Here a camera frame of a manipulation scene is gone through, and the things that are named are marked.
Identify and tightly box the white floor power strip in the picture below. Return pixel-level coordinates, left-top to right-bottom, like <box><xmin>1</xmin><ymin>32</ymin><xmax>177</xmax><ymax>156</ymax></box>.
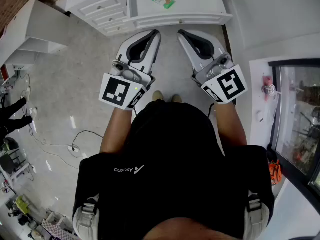
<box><xmin>67</xmin><ymin>144</ymin><xmax>81</xmax><ymax>158</ymax></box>

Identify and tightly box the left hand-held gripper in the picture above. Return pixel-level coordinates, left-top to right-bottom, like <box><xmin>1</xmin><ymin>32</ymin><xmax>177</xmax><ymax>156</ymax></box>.
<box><xmin>99</xmin><ymin>29</ymin><xmax>162</xmax><ymax>111</ymax></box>

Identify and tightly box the orange and black tool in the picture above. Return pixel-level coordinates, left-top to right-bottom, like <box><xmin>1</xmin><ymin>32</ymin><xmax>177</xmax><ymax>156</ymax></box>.
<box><xmin>268</xmin><ymin>158</ymin><xmax>283</xmax><ymax>186</ymax></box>

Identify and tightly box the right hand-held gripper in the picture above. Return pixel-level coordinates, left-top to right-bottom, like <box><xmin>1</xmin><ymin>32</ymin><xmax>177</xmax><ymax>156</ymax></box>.
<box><xmin>177</xmin><ymin>29</ymin><xmax>249</xmax><ymax>105</ymax></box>

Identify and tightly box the checkered board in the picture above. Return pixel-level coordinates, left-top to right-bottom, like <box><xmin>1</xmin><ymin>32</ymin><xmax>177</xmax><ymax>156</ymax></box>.
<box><xmin>41</xmin><ymin>218</ymin><xmax>76</xmax><ymax>240</ymax></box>

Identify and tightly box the yellow-green chair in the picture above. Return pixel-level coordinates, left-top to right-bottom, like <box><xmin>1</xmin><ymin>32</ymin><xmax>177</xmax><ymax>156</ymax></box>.
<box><xmin>14</xmin><ymin>194</ymin><xmax>31</xmax><ymax>214</ymax></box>

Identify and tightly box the green and white product packet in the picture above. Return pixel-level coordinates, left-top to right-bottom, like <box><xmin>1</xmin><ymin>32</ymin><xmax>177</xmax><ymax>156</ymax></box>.
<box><xmin>151</xmin><ymin>0</ymin><xmax>177</xmax><ymax>11</ymax></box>

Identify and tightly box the person's black shirt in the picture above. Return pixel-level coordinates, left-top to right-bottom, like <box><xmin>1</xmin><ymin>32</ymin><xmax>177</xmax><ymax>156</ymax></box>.
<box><xmin>72</xmin><ymin>100</ymin><xmax>276</xmax><ymax>240</ymax></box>

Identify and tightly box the black floor cable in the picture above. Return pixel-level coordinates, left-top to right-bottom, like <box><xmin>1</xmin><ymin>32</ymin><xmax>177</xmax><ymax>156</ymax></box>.
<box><xmin>71</xmin><ymin>129</ymin><xmax>105</xmax><ymax>152</ymax></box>

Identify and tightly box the person's right forearm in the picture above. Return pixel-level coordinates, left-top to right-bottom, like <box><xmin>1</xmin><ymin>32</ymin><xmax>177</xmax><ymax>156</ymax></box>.
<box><xmin>212</xmin><ymin>100</ymin><xmax>248</xmax><ymax>148</ymax></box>

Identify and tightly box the grey shoulder strap pad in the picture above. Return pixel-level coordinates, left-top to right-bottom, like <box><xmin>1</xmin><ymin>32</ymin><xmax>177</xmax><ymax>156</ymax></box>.
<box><xmin>243</xmin><ymin>190</ymin><xmax>272</xmax><ymax>240</ymax></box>
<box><xmin>72</xmin><ymin>193</ymin><xmax>101</xmax><ymax>240</ymax></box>

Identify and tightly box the black-framed window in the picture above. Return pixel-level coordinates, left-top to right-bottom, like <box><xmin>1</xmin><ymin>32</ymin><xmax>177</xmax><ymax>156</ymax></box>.
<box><xmin>268</xmin><ymin>58</ymin><xmax>320</xmax><ymax>194</ymax></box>

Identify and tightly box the person's tan left shoe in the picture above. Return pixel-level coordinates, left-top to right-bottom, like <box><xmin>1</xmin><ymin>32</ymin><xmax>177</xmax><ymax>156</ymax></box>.
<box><xmin>152</xmin><ymin>90</ymin><xmax>165</xmax><ymax>102</ymax></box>

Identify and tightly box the white wall shelf unit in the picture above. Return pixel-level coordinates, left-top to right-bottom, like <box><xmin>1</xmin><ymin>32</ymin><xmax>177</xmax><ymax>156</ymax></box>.
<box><xmin>0</xmin><ymin>0</ymin><xmax>71</xmax><ymax>72</ymax></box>

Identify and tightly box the red and white box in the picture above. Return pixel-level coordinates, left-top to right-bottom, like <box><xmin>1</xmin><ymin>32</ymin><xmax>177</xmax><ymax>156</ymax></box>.
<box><xmin>0</xmin><ymin>64</ymin><xmax>10</xmax><ymax>84</ymax></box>

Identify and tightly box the pink item on windowsill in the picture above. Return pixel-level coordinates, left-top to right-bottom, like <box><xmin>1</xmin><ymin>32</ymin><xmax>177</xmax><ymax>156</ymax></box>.
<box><xmin>261</xmin><ymin>75</ymin><xmax>274</xmax><ymax>100</ymax></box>

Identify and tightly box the person's left forearm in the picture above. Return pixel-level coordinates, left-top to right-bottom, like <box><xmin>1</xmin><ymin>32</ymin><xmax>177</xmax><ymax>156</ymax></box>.
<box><xmin>99</xmin><ymin>105</ymin><xmax>137</xmax><ymax>155</ymax></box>

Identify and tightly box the person's face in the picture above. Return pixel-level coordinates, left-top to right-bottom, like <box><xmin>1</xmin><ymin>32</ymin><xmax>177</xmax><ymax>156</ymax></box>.
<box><xmin>147</xmin><ymin>217</ymin><xmax>251</xmax><ymax>240</ymax></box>

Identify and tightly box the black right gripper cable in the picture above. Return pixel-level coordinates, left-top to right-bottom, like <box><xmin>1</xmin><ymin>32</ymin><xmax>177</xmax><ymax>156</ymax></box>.
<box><xmin>206</xmin><ymin>102</ymin><xmax>216</xmax><ymax>118</ymax></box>

